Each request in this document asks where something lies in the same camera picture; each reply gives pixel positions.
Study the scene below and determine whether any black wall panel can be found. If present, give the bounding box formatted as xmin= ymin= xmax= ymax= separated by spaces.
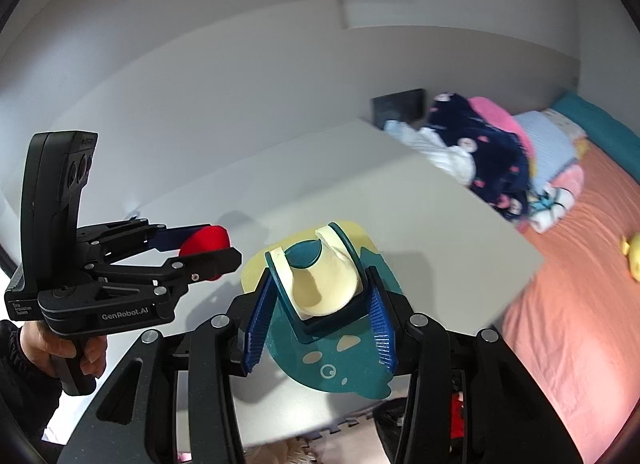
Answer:
xmin=371 ymin=88 xmax=427 ymax=127

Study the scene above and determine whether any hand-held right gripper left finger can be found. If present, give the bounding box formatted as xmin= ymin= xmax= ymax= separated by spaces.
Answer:
xmin=57 ymin=274 xmax=277 ymax=464

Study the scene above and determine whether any teal pillow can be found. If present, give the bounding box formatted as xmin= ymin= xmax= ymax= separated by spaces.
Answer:
xmin=550 ymin=91 xmax=640 ymax=165

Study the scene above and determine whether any person's left forearm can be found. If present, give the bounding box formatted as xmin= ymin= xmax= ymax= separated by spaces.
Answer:
xmin=0 ymin=319 xmax=65 ymax=447

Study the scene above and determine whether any cartoon printed blanket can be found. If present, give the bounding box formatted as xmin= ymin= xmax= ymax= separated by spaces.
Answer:
xmin=527 ymin=164 xmax=586 ymax=235

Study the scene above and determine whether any yellow plush toy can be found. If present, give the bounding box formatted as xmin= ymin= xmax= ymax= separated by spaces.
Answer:
xmin=620 ymin=233 xmax=640 ymax=283

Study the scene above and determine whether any red plush doll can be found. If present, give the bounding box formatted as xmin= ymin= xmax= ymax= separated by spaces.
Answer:
xmin=450 ymin=393 xmax=467 ymax=441

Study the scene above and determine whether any navy printed blanket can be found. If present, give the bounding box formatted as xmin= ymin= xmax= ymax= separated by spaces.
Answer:
xmin=425 ymin=92 xmax=533 ymax=221

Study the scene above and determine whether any light blue blanket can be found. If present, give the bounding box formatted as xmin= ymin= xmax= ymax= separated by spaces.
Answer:
xmin=515 ymin=111 xmax=577 ymax=195

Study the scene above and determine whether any person's left hand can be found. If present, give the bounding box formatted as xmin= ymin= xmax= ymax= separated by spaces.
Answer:
xmin=20 ymin=321 xmax=109 ymax=381

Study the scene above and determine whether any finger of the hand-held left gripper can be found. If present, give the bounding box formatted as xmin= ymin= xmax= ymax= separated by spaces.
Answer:
xmin=76 ymin=219 xmax=213 ymax=259
xmin=82 ymin=249 xmax=244 ymax=297

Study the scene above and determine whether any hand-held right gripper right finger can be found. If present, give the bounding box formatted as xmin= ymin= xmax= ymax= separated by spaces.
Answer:
xmin=366 ymin=266 xmax=585 ymax=464

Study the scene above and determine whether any pink blanket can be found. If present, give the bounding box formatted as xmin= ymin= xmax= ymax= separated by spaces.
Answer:
xmin=469 ymin=96 xmax=535 ymax=165

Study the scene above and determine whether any white cloth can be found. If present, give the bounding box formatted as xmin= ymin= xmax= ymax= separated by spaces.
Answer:
xmin=384 ymin=120 xmax=475 ymax=185

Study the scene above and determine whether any white cabinet top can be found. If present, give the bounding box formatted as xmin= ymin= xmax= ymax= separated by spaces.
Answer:
xmin=100 ymin=119 xmax=547 ymax=447

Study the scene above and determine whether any bed with pink sheet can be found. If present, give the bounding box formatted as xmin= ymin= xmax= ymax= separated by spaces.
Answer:
xmin=500 ymin=136 xmax=640 ymax=461

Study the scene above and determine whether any red plush ball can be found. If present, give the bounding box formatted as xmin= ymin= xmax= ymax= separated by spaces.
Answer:
xmin=179 ymin=226 xmax=232 ymax=281

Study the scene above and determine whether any white dotted blanket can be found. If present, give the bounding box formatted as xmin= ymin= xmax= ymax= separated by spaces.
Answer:
xmin=544 ymin=108 xmax=588 ymax=143

